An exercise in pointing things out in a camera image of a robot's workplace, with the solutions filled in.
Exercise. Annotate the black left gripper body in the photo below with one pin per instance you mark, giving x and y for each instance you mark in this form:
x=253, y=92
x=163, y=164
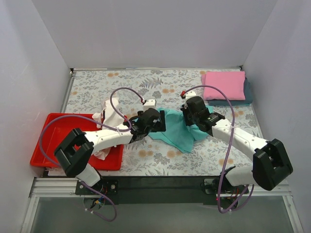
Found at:
x=162, y=120

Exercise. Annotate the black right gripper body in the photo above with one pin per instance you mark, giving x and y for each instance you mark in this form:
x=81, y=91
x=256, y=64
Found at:
x=185, y=116

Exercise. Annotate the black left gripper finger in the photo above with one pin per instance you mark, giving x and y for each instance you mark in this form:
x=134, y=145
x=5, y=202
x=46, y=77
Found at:
x=162, y=127
x=153, y=129

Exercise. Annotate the teal t shirt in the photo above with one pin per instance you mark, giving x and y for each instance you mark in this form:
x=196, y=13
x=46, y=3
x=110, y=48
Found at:
x=177, y=134

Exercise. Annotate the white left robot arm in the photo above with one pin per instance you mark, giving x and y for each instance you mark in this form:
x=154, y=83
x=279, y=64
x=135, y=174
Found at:
x=74, y=152

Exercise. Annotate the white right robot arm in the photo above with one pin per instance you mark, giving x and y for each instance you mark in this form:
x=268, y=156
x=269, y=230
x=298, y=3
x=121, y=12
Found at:
x=270, y=161

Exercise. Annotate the white t shirt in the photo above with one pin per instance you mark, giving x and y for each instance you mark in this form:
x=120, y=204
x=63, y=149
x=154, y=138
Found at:
x=109, y=117

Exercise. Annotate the floral tablecloth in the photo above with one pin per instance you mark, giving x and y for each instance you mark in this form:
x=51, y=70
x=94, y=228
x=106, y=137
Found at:
x=152, y=157

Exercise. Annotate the folded pink t shirt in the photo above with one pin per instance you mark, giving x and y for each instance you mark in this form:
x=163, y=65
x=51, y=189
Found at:
x=231, y=83

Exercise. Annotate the folded dark blue t shirt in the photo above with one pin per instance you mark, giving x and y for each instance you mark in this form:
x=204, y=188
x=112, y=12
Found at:
x=247, y=93

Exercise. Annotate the red plastic tray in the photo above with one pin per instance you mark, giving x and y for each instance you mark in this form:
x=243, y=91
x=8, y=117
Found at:
x=54, y=135

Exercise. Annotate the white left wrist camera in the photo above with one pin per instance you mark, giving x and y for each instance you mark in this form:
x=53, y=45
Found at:
x=149, y=104

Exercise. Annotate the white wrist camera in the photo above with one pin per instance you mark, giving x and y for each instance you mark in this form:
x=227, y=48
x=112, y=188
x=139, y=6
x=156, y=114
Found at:
x=149, y=104
x=189, y=94

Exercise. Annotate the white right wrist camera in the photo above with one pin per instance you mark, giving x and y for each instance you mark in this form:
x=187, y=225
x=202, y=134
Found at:
x=189, y=94

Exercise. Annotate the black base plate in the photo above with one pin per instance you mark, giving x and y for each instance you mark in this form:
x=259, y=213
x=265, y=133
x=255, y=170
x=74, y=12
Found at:
x=159, y=189

